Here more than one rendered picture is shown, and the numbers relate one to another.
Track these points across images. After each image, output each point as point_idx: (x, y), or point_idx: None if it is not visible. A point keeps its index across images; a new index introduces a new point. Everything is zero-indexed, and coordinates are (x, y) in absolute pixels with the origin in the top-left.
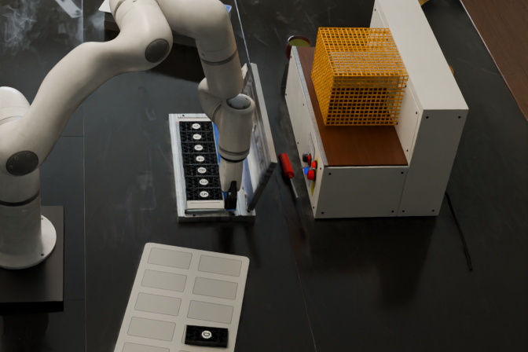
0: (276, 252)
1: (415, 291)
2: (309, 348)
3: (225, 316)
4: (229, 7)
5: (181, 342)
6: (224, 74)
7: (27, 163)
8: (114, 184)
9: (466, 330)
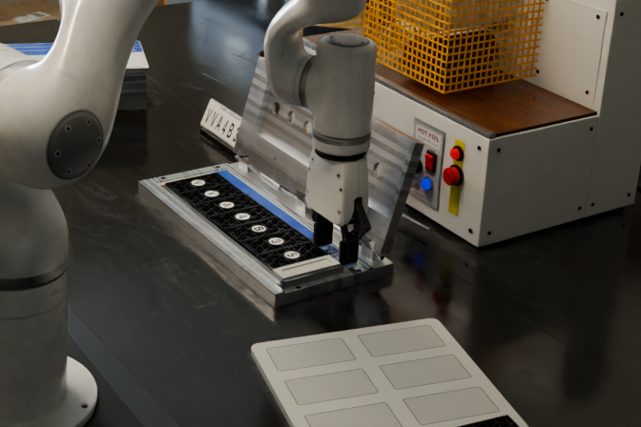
0: (465, 303)
1: None
2: None
3: (480, 403)
4: (136, 42)
5: None
6: None
7: (87, 140)
8: (119, 288)
9: None
